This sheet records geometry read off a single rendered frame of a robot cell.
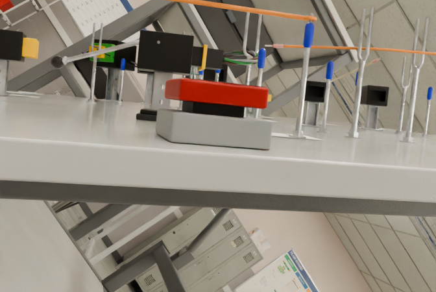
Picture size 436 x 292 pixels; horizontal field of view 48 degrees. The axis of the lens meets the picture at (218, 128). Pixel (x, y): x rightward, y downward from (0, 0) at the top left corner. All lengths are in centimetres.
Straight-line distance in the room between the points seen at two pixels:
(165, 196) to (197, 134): 12
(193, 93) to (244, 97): 3
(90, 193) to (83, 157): 15
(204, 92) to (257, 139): 4
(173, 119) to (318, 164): 8
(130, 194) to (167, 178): 15
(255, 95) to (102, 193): 15
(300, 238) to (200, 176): 839
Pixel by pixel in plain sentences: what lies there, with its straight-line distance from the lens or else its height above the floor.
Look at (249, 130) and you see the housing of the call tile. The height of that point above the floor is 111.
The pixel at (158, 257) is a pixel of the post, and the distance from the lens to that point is 137.
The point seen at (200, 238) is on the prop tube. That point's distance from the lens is 132.
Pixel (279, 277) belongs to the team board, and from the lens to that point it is 860.
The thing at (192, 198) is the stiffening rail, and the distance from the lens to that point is 37.
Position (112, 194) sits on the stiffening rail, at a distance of 36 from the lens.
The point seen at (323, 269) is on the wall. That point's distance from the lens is 885.
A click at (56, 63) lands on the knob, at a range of 54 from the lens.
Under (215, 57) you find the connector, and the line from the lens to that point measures 52.
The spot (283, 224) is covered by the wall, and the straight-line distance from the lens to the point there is 848.
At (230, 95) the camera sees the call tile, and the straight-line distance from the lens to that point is 26.
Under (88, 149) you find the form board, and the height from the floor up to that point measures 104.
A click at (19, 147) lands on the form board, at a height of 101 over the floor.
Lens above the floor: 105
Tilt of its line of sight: 10 degrees up
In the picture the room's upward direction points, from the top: 57 degrees clockwise
